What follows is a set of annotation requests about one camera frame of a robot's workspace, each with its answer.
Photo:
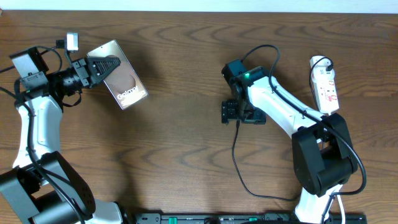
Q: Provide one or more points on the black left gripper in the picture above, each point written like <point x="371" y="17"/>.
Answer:
<point x="89" y="73"/>

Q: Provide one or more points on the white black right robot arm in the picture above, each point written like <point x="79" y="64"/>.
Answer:
<point x="323" y="154"/>

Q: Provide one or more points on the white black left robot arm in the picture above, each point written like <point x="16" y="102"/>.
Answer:
<point x="42" y="187"/>

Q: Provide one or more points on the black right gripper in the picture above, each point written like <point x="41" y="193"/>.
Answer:
<point x="228" y="113"/>

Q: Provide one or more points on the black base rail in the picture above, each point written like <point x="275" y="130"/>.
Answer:
<point x="234" y="218"/>

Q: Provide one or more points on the white USB charger plug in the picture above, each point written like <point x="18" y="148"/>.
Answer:
<point x="320" y="63"/>

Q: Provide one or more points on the white power strip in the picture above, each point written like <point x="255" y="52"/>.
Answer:
<point x="325" y="90"/>

